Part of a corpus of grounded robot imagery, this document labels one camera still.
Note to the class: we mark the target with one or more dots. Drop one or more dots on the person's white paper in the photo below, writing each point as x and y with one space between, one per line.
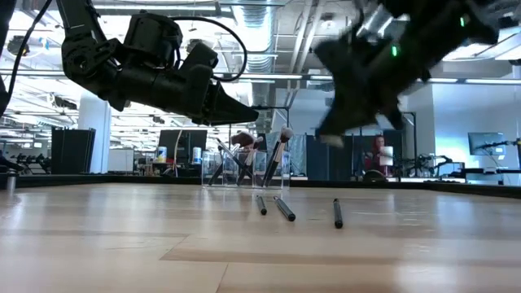
386 156

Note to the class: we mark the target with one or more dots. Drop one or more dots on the black background monitor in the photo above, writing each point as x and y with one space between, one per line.
187 140

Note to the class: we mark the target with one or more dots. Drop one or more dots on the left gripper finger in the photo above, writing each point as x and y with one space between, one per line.
220 90
228 114

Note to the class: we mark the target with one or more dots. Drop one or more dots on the clear acrylic brush organizer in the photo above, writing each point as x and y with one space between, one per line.
257 163

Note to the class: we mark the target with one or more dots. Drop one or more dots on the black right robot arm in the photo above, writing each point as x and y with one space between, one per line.
439 28

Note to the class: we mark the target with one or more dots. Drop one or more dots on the black storage cabinet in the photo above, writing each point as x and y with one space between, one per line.
73 150

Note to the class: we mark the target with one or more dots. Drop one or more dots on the white building column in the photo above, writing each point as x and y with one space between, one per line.
93 134

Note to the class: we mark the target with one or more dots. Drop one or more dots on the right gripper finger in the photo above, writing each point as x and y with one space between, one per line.
346 114
395 116

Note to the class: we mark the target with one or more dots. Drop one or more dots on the silver ventilation duct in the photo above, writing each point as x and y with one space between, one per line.
256 40

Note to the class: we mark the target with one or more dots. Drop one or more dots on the person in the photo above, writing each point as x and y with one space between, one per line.
372 160

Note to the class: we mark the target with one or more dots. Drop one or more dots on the black partition panel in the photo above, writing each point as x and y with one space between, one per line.
350 158

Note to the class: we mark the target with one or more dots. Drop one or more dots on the small grey metal cylinder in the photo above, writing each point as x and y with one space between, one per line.
11 181

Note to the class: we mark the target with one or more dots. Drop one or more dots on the white blue canister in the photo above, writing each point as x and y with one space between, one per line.
196 155
161 154

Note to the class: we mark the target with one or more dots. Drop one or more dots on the black background desk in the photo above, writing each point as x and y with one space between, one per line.
488 171

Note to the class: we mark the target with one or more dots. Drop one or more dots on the grey background monitor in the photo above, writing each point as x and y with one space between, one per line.
486 142

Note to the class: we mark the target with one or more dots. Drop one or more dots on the thin black makeup brush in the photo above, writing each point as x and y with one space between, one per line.
228 152
285 209
338 215
261 206

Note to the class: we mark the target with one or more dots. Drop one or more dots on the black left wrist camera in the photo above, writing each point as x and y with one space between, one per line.
199 59

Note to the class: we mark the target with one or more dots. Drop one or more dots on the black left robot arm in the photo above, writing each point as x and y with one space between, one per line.
89 61

